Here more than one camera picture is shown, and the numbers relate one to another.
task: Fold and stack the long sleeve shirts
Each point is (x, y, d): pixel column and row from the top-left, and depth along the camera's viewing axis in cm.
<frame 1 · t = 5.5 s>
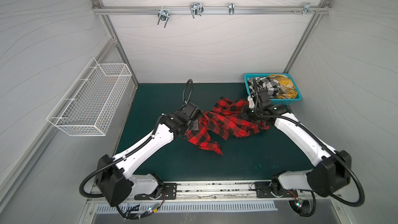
left hand: (195, 119, 80), fingers closed
right hand: (241, 110, 82), fingers closed
red black plaid shirt: (225, 116, 97), point 6 cm above the table
yellow plaid shirt: (287, 89, 106), point 10 cm above the table

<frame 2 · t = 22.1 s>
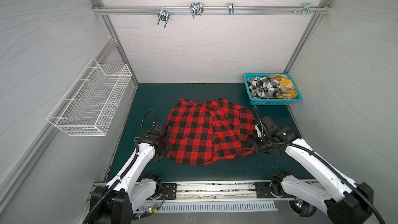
left hand: (170, 146, 83), fingers closed
right hand: (253, 141, 79), fingers open
red black plaid shirt: (203, 131, 95), on the table
the other named things where they were.

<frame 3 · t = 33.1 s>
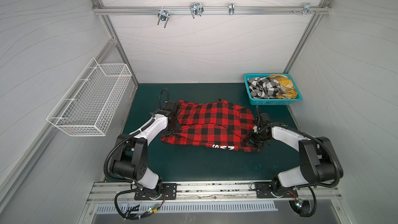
left hand: (177, 126, 90), fingers closed
right hand: (246, 138, 90), fingers open
red black plaid shirt: (217, 122, 100), on the table
the other named things where they were.

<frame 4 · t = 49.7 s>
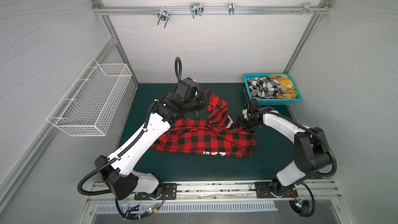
left hand: (213, 96, 69), fingers closed
right hand: (241, 124, 91), fingers open
red black plaid shirt: (212, 136, 90), point 4 cm above the table
the other named things where they were.

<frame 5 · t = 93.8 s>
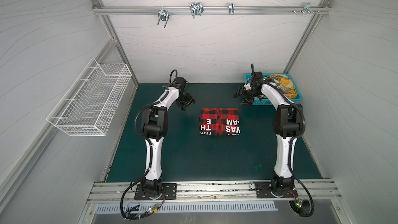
left hand: (195, 102, 101), fingers open
right hand: (238, 95, 99), fingers open
red black plaid shirt: (217, 121, 95), point 6 cm above the table
the other named things where they were.

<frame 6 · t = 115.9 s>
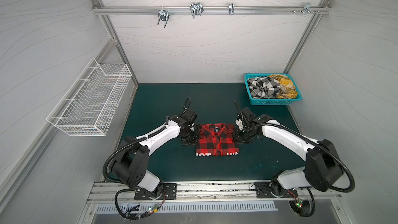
left hand: (202, 139, 83), fingers closed
right hand: (236, 136, 84), fingers open
red black plaid shirt: (217, 140, 88), point 4 cm above the table
the other named things where they were.

